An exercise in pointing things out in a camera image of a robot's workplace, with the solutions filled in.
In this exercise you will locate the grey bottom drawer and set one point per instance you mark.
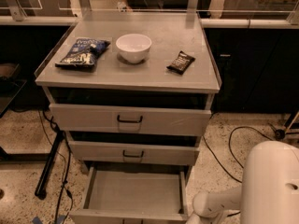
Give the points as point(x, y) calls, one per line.
point(135, 194)

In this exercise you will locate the grey drawer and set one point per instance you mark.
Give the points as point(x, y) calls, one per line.
point(127, 119)
point(135, 194)
point(134, 153)

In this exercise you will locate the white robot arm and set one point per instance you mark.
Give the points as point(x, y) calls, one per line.
point(268, 194)

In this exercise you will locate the grey middle drawer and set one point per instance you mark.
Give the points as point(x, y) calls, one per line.
point(134, 153)

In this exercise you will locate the grey drawer cabinet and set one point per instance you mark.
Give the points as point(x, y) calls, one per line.
point(115, 82)

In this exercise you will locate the grey top drawer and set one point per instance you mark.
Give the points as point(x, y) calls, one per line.
point(127, 119)

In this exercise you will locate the wheeled cart base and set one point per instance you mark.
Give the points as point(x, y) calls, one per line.
point(290, 127)

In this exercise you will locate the black snack bar wrapper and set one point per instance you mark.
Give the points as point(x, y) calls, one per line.
point(181, 63)

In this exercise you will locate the black table leg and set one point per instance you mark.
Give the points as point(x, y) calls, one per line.
point(40, 191)

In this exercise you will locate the white ceramic bowl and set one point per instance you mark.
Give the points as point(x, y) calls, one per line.
point(134, 48)

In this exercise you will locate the blue chip bag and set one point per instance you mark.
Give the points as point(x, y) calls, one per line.
point(84, 53)

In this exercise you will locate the clear plastic water bottle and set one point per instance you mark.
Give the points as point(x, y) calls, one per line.
point(121, 6)

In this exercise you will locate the white horizontal rail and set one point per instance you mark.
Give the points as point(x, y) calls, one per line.
point(207, 23)

